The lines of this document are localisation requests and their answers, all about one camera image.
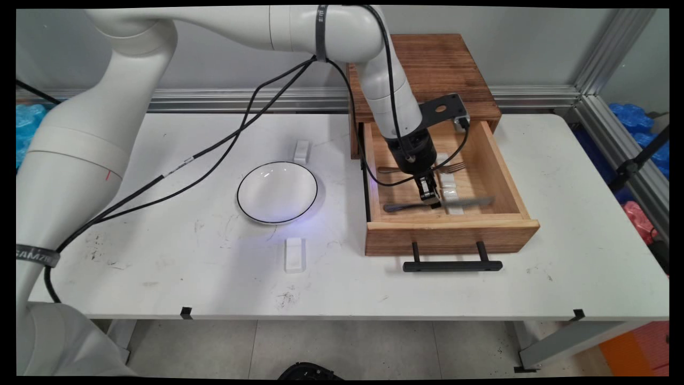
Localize silver table knife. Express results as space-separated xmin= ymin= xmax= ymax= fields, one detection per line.
xmin=383 ymin=196 xmax=495 ymax=213

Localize silver fork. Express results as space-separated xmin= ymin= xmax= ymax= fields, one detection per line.
xmin=377 ymin=161 xmax=468 ymax=175

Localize red plastic bag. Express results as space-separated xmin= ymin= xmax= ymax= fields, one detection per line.
xmin=621 ymin=201 xmax=659 ymax=245

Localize orange box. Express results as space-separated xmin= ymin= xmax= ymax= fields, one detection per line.
xmin=598 ymin=321 xmax=670 ymax=376

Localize blue plastic bags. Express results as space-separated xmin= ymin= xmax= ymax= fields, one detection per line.
xmin=608 ymin=103 xmax=670 ymax=181

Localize light wooden drawer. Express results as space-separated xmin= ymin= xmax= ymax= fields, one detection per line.
xmin=361 ymin=120 xmax=540 ymax=256

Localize upright aluminium frame post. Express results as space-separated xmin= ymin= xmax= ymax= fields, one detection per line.
xmin=574 ymin=8 xmax=659 ymax=98

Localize black stand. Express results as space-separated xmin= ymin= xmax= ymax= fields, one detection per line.
xmin=609 ymin=126 xmax=670 ymax=194

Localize blue bubble wrap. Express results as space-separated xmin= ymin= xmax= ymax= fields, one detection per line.
xmin=16 ymin=103 xmax=50 ymax=170

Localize grey table leg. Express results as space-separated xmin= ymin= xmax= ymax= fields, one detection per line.
xmin=513 ymin=321 xmax=650 ymax=374
xmin=104 ymin=320 xmax=137 ymax=365

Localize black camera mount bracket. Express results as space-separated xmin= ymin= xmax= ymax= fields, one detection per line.
xmin=418 ymin=94 xmax=468 ymax=129

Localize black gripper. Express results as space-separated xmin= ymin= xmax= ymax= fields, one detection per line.
xmin=385 ymin=128 xmax=443 ymax=210

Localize black velcro cable strap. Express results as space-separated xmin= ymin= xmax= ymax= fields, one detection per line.
xmin=315 ymin=5 xmax=329 ymax=63
xmin=16 ymin=244 xmax=61 ymax=268

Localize black camera cable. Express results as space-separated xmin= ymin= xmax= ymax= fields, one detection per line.
xmin=53 ymin=56 xmax=472 ymax=257

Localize sloping aluminium frame rail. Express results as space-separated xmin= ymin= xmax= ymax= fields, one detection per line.
xmin=566 ymin=95 xmax=670 ymax=247

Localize black object on floor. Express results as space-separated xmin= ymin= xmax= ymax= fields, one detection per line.
xmin=278 ymin=362 xmax=344 ymax=380

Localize white bowl with black rim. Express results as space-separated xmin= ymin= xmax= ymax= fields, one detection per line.
xmin=237 ymin=161 xmax=319 ymax=225

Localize dark wooden cabinet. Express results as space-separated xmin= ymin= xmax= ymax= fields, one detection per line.
xmin=346 ymin=34 xmax=503 ymax=160

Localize horizontal aluminium frame rail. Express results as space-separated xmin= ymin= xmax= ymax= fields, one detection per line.
xmin=16 ymin=86 xmax=580 ymax=114

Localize black drawer handle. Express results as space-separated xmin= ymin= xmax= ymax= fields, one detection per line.
xmin=403 ymin=241 xmax=503 ymax=273

